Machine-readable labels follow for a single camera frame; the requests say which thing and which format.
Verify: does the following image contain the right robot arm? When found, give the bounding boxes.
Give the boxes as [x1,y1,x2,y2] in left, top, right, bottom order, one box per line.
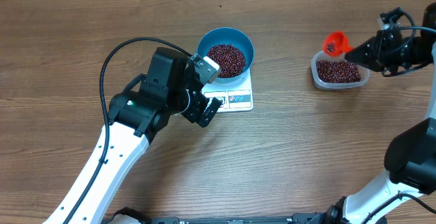
[310,3,435,223]

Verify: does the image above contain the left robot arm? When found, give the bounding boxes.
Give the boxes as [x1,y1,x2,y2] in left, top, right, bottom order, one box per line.
[47,47,221,223]

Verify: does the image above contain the blue metal bowl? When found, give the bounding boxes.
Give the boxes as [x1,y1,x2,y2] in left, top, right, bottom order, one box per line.
[197,27,255,72]

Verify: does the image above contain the red beans in bowl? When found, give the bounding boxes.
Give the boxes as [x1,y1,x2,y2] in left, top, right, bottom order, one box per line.
[207,44,246,78]

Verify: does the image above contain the red scoop with blue handle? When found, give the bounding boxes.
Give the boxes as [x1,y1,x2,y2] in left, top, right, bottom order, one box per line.
[322,31,354,57]

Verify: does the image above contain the clear plastic container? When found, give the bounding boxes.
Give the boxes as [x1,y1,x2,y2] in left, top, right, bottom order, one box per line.
[311,51,371,90]

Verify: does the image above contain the red adzuki beans in container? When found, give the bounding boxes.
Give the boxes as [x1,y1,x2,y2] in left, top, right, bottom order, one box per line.
[315,60,361,83]

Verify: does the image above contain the white digital kitchen scale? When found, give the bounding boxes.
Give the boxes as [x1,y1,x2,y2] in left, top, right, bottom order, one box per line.
[202,69,253,113]

